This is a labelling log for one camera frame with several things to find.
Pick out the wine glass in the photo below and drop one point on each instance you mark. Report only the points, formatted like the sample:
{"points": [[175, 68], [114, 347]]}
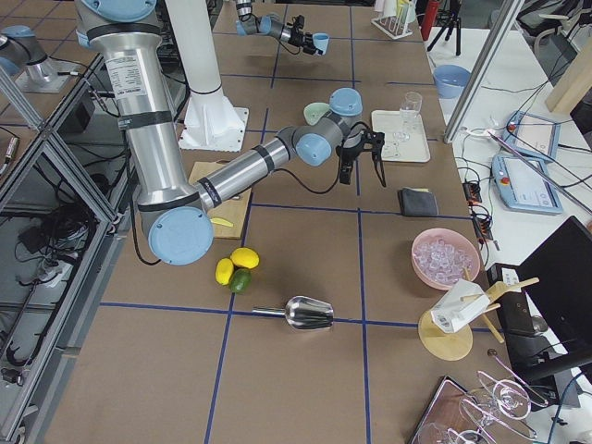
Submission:
{"points": [[409, 112]]}

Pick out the pink bowl with ice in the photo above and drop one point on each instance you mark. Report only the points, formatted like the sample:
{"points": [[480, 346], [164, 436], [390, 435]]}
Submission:
{"points": [[440, 257]]}

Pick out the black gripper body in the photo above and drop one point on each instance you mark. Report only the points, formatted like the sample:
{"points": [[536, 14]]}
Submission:
{"points": [[296, 33], [368, 139]]}

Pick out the yellow lemon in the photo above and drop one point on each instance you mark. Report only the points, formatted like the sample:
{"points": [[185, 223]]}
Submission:
{"points": [[224, 271], [245, 257]]}

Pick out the blue bowl with fork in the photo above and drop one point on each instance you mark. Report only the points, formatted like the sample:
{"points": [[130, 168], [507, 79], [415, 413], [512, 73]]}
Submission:
{"points": [[450, 80]]}

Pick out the green lime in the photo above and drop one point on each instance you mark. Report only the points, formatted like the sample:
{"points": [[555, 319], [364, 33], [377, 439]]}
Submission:
{"points": [[240, 280]]}

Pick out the blue teach pendant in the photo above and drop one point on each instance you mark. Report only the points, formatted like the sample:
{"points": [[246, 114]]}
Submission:
{"points": [[532, 135], [521, 185]]}

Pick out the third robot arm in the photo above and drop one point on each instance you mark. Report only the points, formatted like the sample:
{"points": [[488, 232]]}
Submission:
{"points": [[23, 58]]}

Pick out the red cylinder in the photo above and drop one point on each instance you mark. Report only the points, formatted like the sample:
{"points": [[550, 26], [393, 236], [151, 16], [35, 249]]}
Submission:
{"points": [[429, 18]]}

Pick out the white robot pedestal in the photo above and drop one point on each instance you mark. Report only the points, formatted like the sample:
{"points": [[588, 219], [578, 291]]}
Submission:
{"points": [[211, 122]]}

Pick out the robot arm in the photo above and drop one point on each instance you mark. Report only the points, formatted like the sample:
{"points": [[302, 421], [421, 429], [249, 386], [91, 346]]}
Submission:
{"points": [[286, 33], [186, 173]]}

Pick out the white wire cup rack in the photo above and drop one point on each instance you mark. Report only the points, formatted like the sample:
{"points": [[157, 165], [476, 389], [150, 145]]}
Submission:
{"points": [[394, 17]]}

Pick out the light blue cup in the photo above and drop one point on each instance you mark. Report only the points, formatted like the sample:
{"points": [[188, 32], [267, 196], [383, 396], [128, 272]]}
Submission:
{"points": [[322, 44]]}

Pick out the aluminium frame post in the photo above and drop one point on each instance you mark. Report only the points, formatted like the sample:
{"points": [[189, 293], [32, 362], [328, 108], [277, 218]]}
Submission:
{"points": [[496, 36]]}

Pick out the cream bear tray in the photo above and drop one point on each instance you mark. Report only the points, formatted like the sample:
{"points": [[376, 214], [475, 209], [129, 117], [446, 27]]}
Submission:
{"points": [[402, 144]]}

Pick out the metal ice scoop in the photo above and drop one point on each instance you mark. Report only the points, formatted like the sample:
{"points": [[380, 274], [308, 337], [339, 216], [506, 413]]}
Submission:
{"points": [[303, 313]]}

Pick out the long reacher grabber stick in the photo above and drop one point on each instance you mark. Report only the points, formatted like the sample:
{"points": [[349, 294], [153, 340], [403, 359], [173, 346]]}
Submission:
{"points": [[490, 134]]}

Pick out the yellow plastic knife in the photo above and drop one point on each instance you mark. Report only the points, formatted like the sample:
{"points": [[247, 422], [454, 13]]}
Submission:
{"points": [[222, 222]]}

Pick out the black camera tripod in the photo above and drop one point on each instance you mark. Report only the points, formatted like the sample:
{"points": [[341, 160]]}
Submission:
{"points": [[450, 20]]}

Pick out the wooden cutting board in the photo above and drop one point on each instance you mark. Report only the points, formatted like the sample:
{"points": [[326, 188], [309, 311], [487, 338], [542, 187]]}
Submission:
{"points": [[228, 218]]}

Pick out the black monitor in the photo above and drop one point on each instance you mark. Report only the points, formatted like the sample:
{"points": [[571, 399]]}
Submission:
{"points": [[562, 263]]}

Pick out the green bowl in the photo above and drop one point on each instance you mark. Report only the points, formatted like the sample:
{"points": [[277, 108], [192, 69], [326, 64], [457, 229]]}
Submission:
{"points": [[314, 111]]}

